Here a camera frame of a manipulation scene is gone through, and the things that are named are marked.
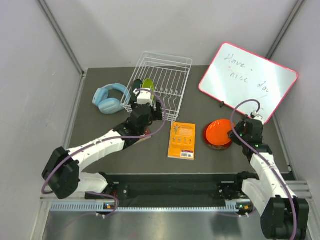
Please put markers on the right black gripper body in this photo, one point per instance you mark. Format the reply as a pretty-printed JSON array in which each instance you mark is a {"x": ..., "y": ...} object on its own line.
[{"x": 241, "y": 128}]

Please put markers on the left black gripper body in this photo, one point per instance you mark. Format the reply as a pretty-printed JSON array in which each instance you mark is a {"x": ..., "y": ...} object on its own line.
[{"x": 155, "y": 115}]

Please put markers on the lime green plastic plate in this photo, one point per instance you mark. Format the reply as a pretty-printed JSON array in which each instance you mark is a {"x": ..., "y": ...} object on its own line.
[{"x": 149, "y": 86}]

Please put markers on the orange plastic plate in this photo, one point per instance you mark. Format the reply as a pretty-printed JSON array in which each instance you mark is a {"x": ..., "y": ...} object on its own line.
[{"x": 218, "y": 130}]

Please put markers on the red floral plate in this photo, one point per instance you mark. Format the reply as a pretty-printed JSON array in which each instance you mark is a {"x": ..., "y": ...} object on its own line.
[{"x": 214, "y": 146}]

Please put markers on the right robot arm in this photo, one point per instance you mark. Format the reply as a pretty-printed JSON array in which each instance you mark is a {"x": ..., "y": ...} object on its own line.
[{"x": 283, "y": 215}]

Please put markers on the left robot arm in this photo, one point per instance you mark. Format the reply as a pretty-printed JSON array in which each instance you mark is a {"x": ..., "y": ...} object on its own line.
[{"x": 64, "y": 171}]

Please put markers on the red and white book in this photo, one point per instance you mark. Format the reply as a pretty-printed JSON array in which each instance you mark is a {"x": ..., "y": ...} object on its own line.
[{"x": 147, "y": 134}]

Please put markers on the dark green ceramic plate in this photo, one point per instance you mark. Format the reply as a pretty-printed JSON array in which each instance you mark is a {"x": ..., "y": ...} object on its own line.
[{"x": 137, "y": 84}]

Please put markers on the light blue headphones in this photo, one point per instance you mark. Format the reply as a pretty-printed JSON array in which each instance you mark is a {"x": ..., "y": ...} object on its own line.
[{"x": 106, "y": 104}]

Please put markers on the orange paperback book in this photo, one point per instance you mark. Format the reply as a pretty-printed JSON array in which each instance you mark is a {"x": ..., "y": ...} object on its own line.
[{"x": 182, "y": 141}]

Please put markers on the pink framed whiteboard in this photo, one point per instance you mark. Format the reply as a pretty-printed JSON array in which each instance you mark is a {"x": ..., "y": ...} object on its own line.
[{"x": 246, "y": 81}]

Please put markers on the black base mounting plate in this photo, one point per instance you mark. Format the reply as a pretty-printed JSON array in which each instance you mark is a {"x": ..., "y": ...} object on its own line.
[{"x": 217, "y": 186}]

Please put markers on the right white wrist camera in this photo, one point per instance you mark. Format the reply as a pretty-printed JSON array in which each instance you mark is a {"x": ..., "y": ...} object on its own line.
[{"x": 256, "y": 116}]

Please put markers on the white wire dish rack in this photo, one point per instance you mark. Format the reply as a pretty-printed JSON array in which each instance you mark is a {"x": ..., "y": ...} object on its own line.
[{"x": 169, "y": 74}]

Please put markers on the grey slotted cable duct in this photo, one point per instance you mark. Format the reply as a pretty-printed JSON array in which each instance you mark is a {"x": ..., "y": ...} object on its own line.
[{"x": 104, "y": 207}]

